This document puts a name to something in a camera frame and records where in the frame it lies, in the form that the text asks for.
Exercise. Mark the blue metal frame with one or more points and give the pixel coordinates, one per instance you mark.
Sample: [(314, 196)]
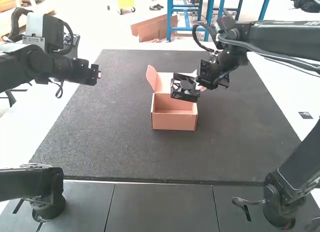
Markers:
[(264, 6), (169, 21)]

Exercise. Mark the black label sticker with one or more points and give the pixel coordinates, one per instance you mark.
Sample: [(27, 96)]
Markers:
[(305, 115)]

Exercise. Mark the black mat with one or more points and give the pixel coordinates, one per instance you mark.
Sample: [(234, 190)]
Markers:
[(112, 129)]

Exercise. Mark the black bag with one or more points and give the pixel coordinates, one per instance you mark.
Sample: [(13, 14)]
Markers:
[(310, 4)]

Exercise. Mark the wooden pallet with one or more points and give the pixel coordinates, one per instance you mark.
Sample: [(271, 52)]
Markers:
[(10, 1)]

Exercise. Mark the brown cardboard sheet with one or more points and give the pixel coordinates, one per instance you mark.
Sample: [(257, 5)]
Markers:
[(155, 26)]

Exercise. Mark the cardboard box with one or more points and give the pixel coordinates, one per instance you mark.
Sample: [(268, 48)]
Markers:
[(172, 121)]

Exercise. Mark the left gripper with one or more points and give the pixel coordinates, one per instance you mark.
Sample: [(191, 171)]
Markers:
[(81, 71)]

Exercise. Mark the dark base panel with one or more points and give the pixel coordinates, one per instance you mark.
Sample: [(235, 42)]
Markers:
[(162, 209), (245, 190), (85, 207)]

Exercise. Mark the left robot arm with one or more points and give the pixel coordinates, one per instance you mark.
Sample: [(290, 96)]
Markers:
[(25, 66)]

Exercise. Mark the black shoe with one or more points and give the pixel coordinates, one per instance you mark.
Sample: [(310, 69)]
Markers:
[(153, 8), (160, 6)]

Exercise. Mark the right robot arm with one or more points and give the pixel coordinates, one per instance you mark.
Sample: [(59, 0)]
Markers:
[(275, 36)]

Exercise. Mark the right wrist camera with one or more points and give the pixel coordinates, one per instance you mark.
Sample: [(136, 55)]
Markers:
[(225, 24)]

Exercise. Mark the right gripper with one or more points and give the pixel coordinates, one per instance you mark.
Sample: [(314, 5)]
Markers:
[(212, 79)]

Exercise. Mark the black square fan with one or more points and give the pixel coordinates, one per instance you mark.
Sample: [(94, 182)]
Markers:
[(185, 88)]

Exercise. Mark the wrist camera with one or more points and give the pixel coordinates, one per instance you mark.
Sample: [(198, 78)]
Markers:
[(225, 24), (35, 24)]

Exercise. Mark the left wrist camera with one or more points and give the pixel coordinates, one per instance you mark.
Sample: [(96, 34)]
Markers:
[(35, 24)]

